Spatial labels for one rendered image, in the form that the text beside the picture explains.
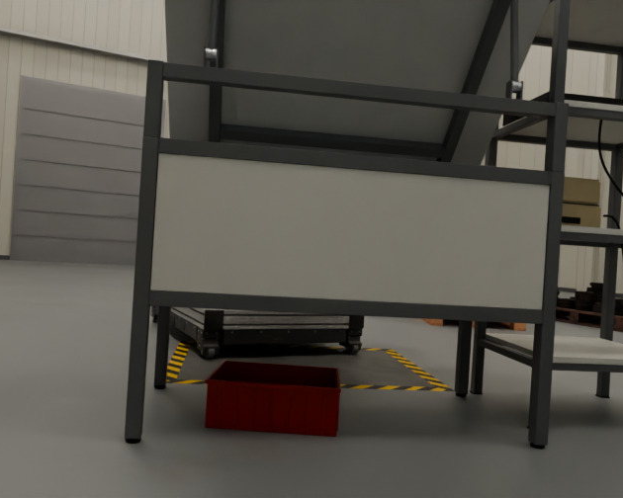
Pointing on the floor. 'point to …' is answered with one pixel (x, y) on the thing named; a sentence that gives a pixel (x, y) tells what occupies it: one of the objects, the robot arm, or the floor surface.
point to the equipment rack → (579, 357)
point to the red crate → (273, 398)
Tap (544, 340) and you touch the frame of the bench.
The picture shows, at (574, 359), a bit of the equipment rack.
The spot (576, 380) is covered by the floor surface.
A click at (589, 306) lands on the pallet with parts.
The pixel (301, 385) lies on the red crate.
